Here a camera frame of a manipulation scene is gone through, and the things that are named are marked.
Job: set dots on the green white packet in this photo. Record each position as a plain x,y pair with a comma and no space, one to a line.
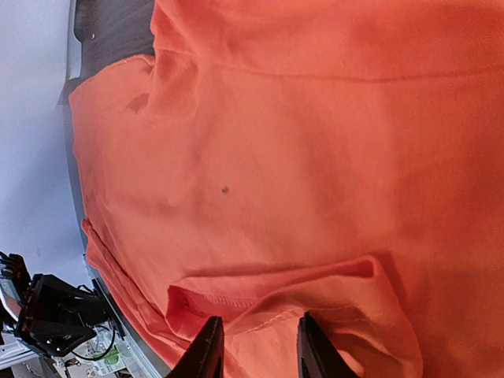
110,364

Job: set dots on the aluminium front rail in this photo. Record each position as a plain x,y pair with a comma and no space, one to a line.
102,33

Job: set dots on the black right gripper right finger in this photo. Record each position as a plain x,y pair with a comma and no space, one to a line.
317,357

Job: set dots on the orange t-shirt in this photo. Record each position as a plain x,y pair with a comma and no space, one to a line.
276,158

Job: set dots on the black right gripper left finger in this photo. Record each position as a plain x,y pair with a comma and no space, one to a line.
204,358

